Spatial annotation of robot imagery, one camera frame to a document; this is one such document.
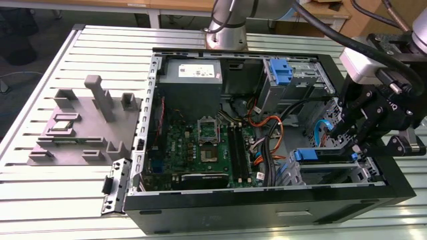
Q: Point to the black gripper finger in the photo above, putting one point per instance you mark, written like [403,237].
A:
[350,110]
[400,147]

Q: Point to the hard disk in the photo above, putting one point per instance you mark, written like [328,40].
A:
[307,155]

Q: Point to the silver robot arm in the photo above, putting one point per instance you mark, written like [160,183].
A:
[227,32]

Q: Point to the grey metal disk bay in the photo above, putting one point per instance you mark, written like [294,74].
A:
[362,175]

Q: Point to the grey metal drive cage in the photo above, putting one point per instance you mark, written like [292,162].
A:
[300,72]

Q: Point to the blue drive cage latch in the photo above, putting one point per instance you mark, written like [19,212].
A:
[282,72]

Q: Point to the black RAM slot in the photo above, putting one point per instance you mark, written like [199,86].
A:
[234,150]
[243,150]

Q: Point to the CPU socket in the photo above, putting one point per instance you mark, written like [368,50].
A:
[210,155]

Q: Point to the grey power supply unit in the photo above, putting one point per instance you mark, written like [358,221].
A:
[190,100]

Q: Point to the black graphics card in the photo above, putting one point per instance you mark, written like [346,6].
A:
[203,178]

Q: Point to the green motherboard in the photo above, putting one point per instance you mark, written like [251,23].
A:
[180,150]

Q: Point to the black open PC case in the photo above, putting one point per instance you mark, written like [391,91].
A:
[234,215]

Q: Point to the grey parts rack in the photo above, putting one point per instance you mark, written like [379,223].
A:
[90,152]

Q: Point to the wooden top desk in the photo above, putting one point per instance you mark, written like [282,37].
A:
[107,3]

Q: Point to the green RAM stick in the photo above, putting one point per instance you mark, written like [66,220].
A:
[67,142]

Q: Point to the silver CPU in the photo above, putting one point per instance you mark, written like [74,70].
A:
[60,125]

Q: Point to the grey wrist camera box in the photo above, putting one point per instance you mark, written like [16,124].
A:
[360,67]

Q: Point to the grey metal card bracket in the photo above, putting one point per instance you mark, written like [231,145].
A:
[116,180]

